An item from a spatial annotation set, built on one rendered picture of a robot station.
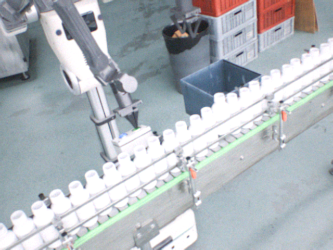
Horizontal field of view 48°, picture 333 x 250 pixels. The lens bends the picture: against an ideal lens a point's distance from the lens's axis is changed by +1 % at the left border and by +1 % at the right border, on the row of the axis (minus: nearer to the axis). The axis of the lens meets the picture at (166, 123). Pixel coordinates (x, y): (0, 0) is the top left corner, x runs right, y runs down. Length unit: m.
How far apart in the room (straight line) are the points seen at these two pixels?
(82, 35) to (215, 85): 1.17
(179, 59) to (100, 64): 2.24
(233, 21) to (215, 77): 1.70
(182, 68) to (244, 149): 2.12
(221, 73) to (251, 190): 0.88
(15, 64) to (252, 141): 3.76
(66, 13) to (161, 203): 0.71
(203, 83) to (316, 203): 1.08
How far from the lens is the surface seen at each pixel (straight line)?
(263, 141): 1.59
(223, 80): 2.25
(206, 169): 1.41
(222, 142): 1.45
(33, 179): 3.25
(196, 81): 2.10
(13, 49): 4.81
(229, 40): 3.85
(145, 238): 1.40
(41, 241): 1.24
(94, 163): 3.14
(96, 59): 1.28
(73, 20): 1.17
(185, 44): 3.40
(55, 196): 1.21
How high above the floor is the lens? 1.91
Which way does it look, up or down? 35 degrees down
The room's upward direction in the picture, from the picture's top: 11 degrees counter-clockwise
